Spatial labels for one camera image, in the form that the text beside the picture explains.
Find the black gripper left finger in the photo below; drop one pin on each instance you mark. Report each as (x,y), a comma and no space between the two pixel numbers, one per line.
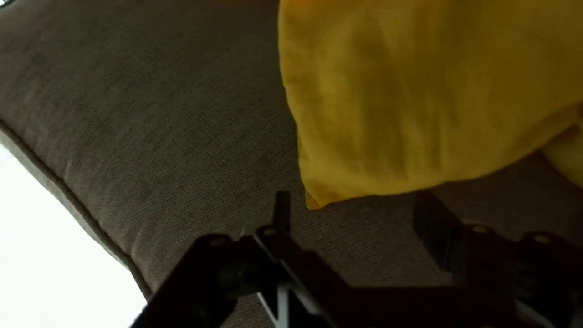
(243,267)

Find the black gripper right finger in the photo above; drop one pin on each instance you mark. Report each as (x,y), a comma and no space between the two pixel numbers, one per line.
(474,249)

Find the yellow pillow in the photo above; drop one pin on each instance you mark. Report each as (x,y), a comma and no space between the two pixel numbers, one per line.
(425,92)

